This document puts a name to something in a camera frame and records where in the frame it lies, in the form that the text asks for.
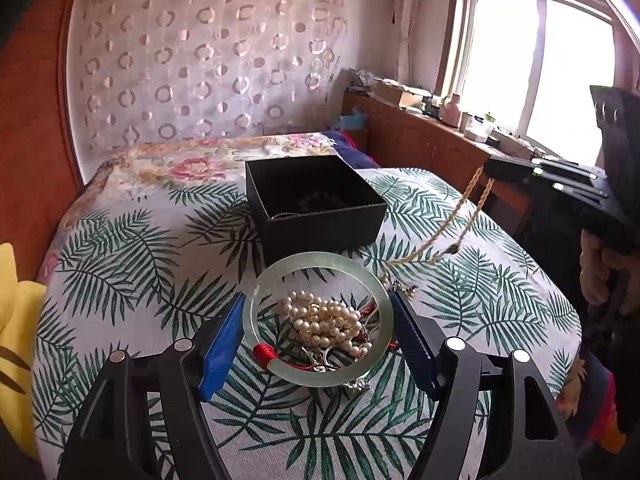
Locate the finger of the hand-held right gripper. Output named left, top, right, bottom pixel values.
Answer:
left=542, top=179, right=610, bottom=201
left=484, top=155, right=609, bottom=184

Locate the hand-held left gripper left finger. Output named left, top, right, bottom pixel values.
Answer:
left=57, top=292, right=248, bottom=480

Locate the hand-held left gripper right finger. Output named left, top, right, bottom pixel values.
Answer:
left=387, top=290, right=583, bottom=480

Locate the gold rope chain necklace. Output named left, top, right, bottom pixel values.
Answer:
left=387, top=162, right=496, bottom=268

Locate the pale green jade bangle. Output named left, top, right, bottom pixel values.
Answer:
left=248, top=251, right=396, bottom=387

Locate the black square jewelry box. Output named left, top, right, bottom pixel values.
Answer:
left=245, top=155, right=388, bottom=267

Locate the person's right hand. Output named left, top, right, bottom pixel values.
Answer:
left=579, top=232, right=624, bottom=307

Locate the pink bottle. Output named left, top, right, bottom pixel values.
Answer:
left=440, top=94, right=464, bottom=127

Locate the long wooden cabinet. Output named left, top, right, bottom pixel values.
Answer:
left=342, top=91, right=537, bottom=223

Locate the green leaf print cloth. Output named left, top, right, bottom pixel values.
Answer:
left=32, top=166, right=581, bottom=480

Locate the cardboard box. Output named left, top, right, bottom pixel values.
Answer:
left=372, top=80, right=432, bottom=109

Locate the lace window curtain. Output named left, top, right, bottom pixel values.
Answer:
left=389, top=0, right=467, bottom=97

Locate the pink floral blanket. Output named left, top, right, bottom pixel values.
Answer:
left=37, top=131, right=382, bottom=281

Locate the colourful patterned cloth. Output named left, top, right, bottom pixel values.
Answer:
left=559, top=352, right=628, bottom=457

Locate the yellow plush toy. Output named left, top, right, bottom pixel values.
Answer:
left=0, top=242, right=49, bottom=461

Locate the circle pattern sheer curtain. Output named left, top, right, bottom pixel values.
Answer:
left=75, top=0, right=349, bottom=155

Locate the wooden headboard panel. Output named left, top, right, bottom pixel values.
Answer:
left=0, top=0, right=87, bottom=267

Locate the red cord bracelet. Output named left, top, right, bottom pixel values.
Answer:
left=252, top=302, right=399, bottom=366

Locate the small silver pearl bracelet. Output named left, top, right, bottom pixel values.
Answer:
left=381, top=274, right=419, bottom=302

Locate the silver charm chain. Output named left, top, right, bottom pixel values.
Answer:
left=300, top=347, right=372, bottom=394

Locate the white pearl necklace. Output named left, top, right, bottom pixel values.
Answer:
left=277, top=295, right=373, bottom=361

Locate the window with white frame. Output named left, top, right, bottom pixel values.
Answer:
left=439, top=0, right=623, bottom=167

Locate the dark bead bracelet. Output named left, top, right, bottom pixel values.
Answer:
left=295, top=189, right=347, bottom=214

